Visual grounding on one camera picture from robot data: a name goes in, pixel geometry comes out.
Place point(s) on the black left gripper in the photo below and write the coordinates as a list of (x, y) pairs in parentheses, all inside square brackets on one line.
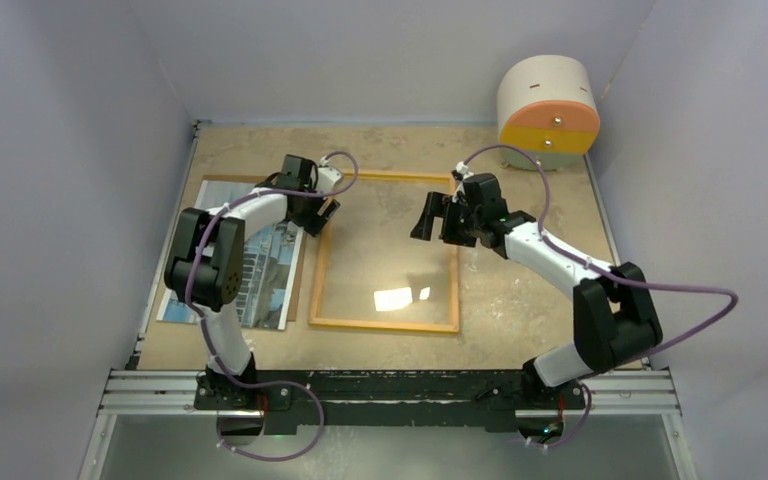
[(315, 225)]

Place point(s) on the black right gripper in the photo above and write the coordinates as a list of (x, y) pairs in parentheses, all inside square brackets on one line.
[(436, 205)]

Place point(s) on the clear acrylic sheet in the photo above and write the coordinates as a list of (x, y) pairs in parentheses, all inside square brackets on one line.
[(390, 258)]

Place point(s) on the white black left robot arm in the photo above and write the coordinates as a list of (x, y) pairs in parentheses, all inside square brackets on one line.
[(205, 264)]

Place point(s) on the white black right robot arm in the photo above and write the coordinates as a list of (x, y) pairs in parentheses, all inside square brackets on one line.
[(614, 318)]

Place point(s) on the building photo print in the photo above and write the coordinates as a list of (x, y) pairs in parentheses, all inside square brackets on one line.
[(265, 265)]

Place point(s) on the brown cardboard backing board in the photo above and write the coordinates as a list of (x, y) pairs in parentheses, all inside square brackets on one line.
[(298, 291)]

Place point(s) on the round three-drawer cabinet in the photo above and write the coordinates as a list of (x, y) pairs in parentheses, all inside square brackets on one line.
[(545, 106)]

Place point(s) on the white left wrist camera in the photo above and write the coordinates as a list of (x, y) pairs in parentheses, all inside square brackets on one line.
[(328, 178)]

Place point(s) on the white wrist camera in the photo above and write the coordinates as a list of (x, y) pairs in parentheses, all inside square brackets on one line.
[(460, 173), (328, 178)]

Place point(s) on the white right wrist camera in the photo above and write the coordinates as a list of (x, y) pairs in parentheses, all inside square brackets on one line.
[(460, 173)]

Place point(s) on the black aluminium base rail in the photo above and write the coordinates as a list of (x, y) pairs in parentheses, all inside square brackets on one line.
[(494, 400)]

